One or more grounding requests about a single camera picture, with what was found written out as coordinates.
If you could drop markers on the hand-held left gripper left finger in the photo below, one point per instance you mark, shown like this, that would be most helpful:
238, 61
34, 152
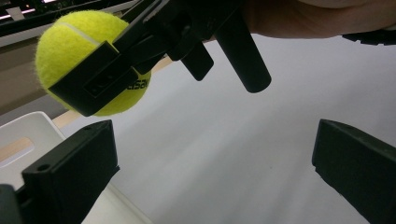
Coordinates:
71, 174

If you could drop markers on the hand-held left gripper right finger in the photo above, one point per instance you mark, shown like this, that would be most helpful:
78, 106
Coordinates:
361, 168

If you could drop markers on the yellow tennis ball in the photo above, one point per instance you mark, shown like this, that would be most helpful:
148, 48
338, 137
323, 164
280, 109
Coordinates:
71, 40

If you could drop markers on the white plastic bin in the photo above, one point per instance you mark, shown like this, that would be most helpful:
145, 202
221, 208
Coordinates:
37, 127

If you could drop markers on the white board sheet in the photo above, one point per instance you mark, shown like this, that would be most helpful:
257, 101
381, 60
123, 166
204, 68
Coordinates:
218, 140

